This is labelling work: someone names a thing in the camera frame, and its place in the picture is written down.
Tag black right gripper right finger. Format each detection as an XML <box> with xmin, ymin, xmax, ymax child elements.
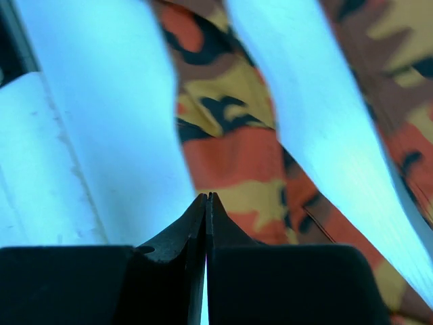
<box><xmin>206</xmin><ymin>193</ymin><xmax>390</xmax><ymax>325</ymax></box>

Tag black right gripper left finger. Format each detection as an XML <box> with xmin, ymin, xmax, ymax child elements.
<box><xmin>1</xmin><ymin>194</ymin><xmax>207</xmax><ymax>324</ymax></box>

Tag orange camouflage trousers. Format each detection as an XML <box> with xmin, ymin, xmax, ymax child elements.
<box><xmin>150</xmin><ymin>1</ymin><xmax>432</xmax><ymax>324</ymax></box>

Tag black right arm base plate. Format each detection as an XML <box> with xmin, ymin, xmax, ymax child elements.
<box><xmin>1</xmin><ymin>0</ymin><xmax>39</xmax><ymax>87</ymax></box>

